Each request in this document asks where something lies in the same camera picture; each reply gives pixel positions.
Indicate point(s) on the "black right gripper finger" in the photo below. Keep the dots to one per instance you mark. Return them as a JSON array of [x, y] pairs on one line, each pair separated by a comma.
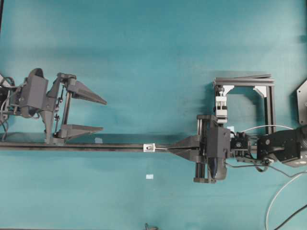
[[80, 91]]

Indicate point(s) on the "grey wire gripper finger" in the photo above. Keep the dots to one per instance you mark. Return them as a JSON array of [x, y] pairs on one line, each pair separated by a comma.
[[190, 142], [190, 155]]

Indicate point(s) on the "grey open gripper body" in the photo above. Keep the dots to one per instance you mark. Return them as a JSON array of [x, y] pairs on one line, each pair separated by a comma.
[[51, 104]]

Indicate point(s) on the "grey gripper body holding wire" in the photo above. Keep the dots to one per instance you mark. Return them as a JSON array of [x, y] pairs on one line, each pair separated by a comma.
[[202, 168]]

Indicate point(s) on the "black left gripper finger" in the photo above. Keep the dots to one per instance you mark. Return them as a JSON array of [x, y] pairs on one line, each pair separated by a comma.
[[73, 131]]

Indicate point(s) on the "black arm behind open gripper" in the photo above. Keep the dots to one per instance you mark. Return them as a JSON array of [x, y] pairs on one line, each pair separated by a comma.
[[8, 89]]

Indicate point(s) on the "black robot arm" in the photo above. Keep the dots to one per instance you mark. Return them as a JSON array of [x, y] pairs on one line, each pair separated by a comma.
[[286, 146]]

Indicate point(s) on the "pale tape square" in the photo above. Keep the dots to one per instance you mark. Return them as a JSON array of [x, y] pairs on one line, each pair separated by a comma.
[[149, 177]]

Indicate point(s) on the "grey wrist camera housing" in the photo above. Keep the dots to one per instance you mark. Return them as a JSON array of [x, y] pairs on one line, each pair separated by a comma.
[[218, 149]]

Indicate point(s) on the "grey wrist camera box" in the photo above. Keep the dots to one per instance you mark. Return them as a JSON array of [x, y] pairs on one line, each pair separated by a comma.
[[33, 93]]

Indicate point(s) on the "white clamp fitting on frame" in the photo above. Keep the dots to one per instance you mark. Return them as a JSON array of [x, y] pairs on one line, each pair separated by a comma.
[[220, 105]]

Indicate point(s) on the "white metal fitting on rail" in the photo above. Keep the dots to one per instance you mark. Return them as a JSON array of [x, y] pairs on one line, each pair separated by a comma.
[[149, 147]]

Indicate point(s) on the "long black extrusion rail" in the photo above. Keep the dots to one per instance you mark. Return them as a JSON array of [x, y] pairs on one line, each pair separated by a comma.
[[71, 147]]

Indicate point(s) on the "black aluminium extrusion frame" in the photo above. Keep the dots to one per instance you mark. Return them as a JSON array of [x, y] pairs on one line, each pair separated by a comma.
[[249, 95]]

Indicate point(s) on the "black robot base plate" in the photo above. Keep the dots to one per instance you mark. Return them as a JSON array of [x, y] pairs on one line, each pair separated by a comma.
[[301, 94]]

